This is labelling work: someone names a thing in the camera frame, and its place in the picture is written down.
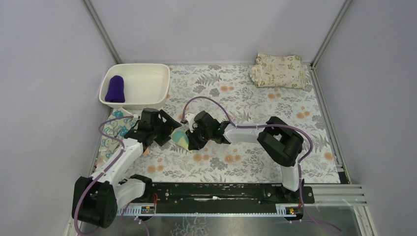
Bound yellow teal patterned towel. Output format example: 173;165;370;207
171;129;190;151

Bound purple towel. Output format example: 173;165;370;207
105;75;125;103

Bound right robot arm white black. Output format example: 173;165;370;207
184;111;304;192

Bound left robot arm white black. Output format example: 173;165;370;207
72;108;181;228

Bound white bear patterned towel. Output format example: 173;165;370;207
96;108;139;165

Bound white rectangular basin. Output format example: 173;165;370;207
98;63;171;110

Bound floral patterned table mat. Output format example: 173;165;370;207
124;65;340;183

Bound cream patterned folded towel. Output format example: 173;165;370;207
249;54;306;89

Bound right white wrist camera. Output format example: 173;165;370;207
184;113;195;126

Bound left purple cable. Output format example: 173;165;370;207
73;116;136;236

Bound purple cable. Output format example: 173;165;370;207
181;96;343;235
73;116;136;236

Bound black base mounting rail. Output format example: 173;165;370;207
132;182;315;214

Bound white cable duct strip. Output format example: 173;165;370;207
117;205;156;216

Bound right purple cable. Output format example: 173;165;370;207
181;96;343;235

